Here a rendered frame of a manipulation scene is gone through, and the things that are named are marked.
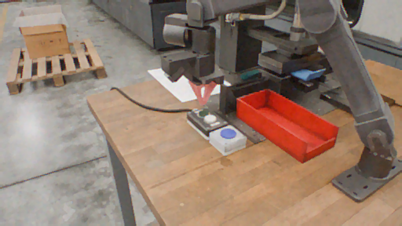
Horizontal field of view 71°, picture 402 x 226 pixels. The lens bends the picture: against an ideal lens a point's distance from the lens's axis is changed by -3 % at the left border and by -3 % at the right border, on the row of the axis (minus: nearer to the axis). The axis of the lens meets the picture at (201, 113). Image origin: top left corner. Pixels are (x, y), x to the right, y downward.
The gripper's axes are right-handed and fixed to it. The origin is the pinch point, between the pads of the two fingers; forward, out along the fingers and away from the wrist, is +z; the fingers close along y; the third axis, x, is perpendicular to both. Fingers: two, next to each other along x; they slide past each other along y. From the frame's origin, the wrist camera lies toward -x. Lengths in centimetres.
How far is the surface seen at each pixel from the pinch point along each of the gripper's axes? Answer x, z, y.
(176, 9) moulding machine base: 148, 44, -294
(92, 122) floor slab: -3, 99, -168
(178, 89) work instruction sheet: 4.4, 7.1, -22.1
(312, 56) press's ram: 39.3, -6.5, 2.8
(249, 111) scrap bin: 10.1, 2.4, 7.5
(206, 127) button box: -2.6, 3.9, 6.0
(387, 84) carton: 59, 1, 19
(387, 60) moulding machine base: 96, 6, 1
